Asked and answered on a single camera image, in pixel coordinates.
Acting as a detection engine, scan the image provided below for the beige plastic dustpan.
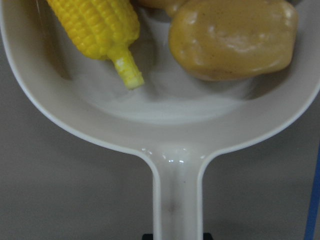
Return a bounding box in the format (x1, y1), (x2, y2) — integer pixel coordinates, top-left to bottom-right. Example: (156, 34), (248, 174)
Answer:
(0, 0), (320, 240)

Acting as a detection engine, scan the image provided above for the tan toy ginger root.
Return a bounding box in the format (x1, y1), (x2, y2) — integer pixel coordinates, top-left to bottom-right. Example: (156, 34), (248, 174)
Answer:
(138, 0), (187, 18)

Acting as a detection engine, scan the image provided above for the brown toy potato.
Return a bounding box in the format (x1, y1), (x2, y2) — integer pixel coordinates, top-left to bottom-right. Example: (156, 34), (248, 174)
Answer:
(168, 0), (299, 81)

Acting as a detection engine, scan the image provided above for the yellow toy corn cob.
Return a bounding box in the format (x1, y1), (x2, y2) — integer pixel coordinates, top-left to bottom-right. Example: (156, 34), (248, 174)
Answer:
(47, 0), (145, 90)

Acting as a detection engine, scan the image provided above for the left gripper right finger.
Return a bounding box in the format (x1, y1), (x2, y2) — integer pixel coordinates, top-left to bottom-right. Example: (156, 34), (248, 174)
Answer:
(202, 232), (213, 240)

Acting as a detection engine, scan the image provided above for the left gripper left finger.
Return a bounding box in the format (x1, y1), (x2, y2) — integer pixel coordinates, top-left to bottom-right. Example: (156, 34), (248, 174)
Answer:
(141, 233), (154, 240)

